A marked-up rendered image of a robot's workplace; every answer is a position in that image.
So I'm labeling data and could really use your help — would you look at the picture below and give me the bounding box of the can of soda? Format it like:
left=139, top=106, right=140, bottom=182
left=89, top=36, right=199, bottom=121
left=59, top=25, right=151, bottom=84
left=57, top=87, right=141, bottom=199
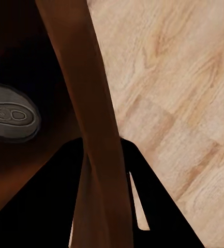
left=0, top=37, right=65, bottom=144

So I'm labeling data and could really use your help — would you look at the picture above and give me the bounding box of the trash can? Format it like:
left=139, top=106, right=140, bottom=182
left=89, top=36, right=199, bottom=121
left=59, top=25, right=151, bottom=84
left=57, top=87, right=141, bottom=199
left=0, top=0, right=133, bottom=248

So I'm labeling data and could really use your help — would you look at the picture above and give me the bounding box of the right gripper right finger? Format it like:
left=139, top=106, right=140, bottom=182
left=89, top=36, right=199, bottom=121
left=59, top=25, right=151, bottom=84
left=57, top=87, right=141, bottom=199
left=120, top=137, right=205, bottom=248

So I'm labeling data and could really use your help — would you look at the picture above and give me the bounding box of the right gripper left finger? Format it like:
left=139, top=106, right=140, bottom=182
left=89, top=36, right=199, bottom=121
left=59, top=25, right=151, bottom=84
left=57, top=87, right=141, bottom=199
left=0, top=137, right=84, bottom=248

